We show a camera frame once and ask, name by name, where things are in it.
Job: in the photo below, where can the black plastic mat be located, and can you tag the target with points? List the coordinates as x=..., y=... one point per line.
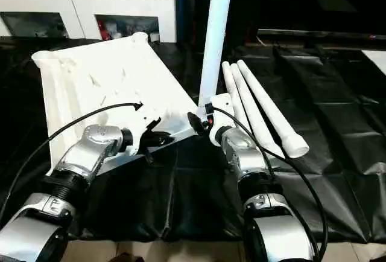
x=196, y=189

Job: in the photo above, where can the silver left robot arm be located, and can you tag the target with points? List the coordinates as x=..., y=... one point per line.
x=90, y=150

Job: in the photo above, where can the white plastic table leg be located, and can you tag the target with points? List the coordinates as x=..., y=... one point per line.
x=215, y=32
x=271, y=105
x=250, y=102
x=229, y=78

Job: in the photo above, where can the white plastic table top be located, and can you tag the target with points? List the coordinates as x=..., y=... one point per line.
x=105, y=69

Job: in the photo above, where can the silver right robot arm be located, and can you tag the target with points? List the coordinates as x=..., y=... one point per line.
x=247, y=159

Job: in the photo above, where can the white cabinet with glass doors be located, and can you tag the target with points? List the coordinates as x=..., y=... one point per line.
x=60, y=2

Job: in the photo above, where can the white flat board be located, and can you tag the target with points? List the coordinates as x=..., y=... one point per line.
x=375, y=59

